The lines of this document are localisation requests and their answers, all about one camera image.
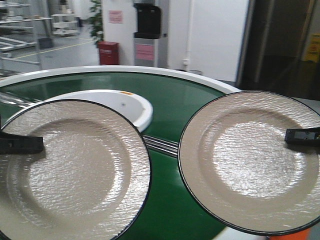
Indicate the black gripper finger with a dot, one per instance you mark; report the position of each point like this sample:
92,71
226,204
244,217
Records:
303,136
12,144

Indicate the beige plate black rim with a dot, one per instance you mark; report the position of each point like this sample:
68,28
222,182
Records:
234,161
90,181

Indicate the white shelf cart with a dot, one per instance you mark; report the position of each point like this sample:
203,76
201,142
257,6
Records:
64,24

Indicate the white outer conveyor rim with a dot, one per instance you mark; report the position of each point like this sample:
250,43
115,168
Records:
195,78

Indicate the metal roller rack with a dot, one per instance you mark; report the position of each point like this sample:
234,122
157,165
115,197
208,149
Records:
24,31

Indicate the red fire equipment box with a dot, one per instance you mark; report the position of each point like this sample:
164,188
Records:
108,53

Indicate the metal conveyor rollers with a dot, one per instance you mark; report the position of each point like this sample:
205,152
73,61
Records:
169,148

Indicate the green potted plant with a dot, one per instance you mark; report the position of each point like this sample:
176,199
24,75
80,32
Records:
96,21

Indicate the water dispenser machine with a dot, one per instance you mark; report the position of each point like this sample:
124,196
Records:
150,40

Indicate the pink paper wall notice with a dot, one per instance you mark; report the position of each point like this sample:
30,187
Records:
115,16

